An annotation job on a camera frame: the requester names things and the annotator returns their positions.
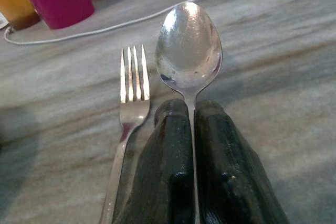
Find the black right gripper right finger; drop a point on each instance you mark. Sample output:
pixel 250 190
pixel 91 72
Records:
pixel 231 166

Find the yellow plastic cup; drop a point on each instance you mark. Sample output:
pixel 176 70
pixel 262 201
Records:
pixel 14 1

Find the silver metal spoon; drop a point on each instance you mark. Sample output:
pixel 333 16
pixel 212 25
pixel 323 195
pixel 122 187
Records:
pixel 187 48

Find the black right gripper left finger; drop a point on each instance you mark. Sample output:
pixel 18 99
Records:
pixel 160 161

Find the silver metal fork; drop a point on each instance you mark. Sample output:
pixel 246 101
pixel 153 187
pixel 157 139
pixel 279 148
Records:
pixel 132 95

